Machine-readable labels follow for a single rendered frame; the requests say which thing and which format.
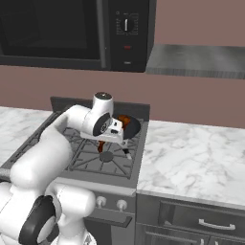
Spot dark grey cupboard door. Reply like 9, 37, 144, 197
209, 234, 245, 245
139, 224, 211, 245

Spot brown chicken drumstick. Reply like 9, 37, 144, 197
97, 140, 106, 154
117, 115, 132, 130

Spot black frying pan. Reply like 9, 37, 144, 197
112, 114, 143, 161

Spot black gas hob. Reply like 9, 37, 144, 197
0, 96, 151, 189

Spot silver drawer handle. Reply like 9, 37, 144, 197
197, 218, 236, 232

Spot grey microwave door handle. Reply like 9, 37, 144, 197
96, 0, 108, 70

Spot dark oven door handle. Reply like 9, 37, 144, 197
85, 214, 134, 229

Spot white oven knob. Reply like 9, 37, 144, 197
96, 195, 107, 209
116, 198, 128, 212

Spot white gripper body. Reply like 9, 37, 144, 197
79, 125, 124, 145

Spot grey metal range hood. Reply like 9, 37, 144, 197
145, 43, 245, 80

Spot black microwave oven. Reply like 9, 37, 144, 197
0, 0, 158, 74

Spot dark grey drawer front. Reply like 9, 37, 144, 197
158, 200, 245, 239

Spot grey oven front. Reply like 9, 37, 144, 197
47, 177, 139, 245

